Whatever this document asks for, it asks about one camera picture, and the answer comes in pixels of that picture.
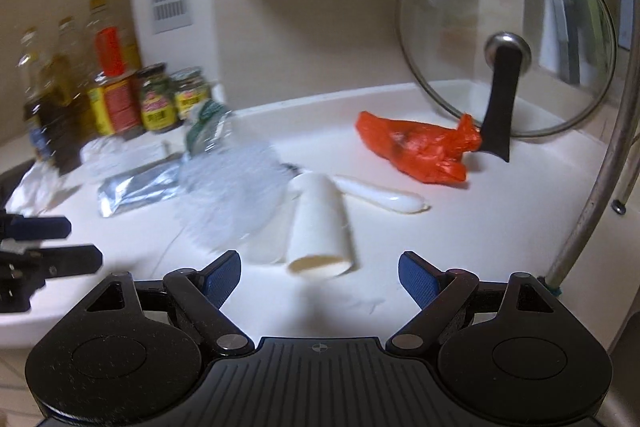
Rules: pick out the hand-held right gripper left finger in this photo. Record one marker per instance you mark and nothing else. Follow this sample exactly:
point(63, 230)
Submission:
point(225, 276)

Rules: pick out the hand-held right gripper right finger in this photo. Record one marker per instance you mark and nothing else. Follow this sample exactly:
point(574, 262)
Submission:
point(417, 279)

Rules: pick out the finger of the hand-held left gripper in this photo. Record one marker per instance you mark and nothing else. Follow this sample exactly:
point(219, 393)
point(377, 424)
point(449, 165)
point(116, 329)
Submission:
point(45, 228)
point(70, 260)

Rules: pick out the white tissue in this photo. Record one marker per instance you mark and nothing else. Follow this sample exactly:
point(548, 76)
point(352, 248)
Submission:
point(37, 192)

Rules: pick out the white paper cup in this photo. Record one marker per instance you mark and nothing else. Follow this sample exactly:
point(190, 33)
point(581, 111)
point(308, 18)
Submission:
point(317, 227)

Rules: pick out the orange plastic bag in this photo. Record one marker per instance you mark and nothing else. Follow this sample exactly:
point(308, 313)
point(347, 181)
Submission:
point(415, 144)

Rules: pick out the clear plastic bag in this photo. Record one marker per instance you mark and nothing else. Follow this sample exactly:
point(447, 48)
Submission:
point(230, 192)

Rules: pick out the silver foil packet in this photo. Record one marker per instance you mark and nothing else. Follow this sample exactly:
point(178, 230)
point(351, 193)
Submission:
point(135, 189)

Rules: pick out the yellow oil bottle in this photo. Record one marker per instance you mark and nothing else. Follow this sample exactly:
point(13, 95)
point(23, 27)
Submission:
point(67, 127)

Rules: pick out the dark oil bottle blue label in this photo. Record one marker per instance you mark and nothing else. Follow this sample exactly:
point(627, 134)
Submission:
point(37, 117)

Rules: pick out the green crumpled wrapper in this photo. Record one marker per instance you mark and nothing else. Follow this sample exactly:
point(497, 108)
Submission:
point(207, 127)

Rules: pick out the black-lidded paste jar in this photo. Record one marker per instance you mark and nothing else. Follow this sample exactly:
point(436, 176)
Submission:
point(157, 107)

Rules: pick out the checkered-lid paste jar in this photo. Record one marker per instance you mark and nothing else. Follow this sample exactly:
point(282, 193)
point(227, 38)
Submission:
point(192, 99)

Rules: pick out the glass pot lid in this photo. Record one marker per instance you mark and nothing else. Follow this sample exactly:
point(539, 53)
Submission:
point(505, 52)

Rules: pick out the metal rack frame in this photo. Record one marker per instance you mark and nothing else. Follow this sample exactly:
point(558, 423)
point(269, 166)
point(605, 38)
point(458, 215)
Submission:
point(587, 212)

